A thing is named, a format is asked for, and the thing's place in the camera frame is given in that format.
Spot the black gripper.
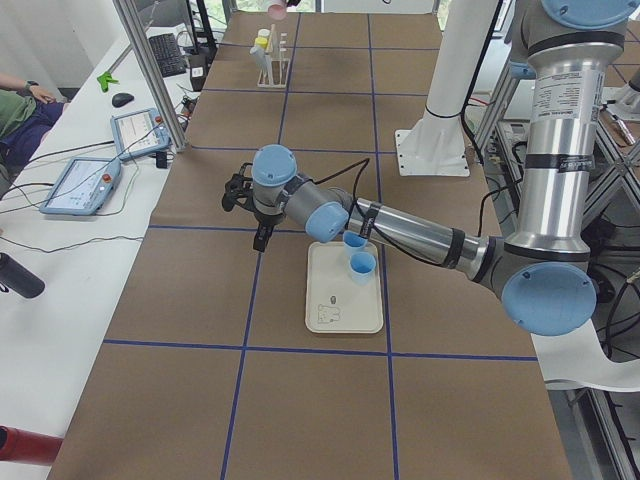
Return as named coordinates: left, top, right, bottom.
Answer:
left=222, top=162, right=274, bottom=252

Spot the grey plastic cup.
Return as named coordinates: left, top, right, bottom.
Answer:
left=249, top=45, right=269, bottom=73

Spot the yellow plastic cup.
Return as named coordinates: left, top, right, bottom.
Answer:
left=254, top=36, right=269, bottom=51

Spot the pink plastic cup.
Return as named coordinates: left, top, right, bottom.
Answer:
left=266, top=0, right=287, bottom=21

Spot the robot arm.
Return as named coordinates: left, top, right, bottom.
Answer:
left=222, top=1, right=637, bottom=336

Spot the blue plastic cup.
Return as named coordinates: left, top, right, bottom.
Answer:
left=349, top=251, right=377, bottom=285
left=342, top=231, right=368, bottom=260

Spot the cream tray with bunny print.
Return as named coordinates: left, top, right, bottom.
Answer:
left=305, top=242, right=384, bottom=334

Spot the robot teach pendant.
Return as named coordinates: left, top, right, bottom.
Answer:
left=110, top=108, right=171, bottom=162
left=39, top=157, right=121, bottom=216

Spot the black box with white label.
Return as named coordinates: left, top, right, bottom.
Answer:
left=188, top=54, right=209, bottom=92

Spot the black keyboard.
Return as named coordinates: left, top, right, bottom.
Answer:
left=148, top=33, right=186, bottom=78

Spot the black computer mouse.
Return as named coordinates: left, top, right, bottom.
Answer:
left=111, top=92, right=135, bottom=108

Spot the green clamp on rod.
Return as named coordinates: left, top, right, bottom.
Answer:
left=97, top=71, right=119, bottom=93

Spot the black water bottle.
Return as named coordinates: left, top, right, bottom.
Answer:
left=1, top=253, right=45, bottom=299

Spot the seated person in green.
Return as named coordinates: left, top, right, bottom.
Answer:
left=1, top=73, right=67, bottom=194

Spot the red bottle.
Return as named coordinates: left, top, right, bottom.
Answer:
left=1, top=426, right=63, bottom=466

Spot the black braided left cable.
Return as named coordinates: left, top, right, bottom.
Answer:
left=309, top=157, right=481, bottom=266

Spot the white wire cup rack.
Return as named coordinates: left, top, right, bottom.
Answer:
left=256, top=24, right=290, bottom=89

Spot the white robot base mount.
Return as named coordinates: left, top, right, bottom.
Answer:
left=395, top=0, right=501, bottom=177

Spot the aluminium profile post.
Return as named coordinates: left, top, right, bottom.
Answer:
left=112, top=0, right=187, bottom=153

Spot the aluminium frame side table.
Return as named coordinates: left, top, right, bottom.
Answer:
left=479, top=59, right=640, bottom=480

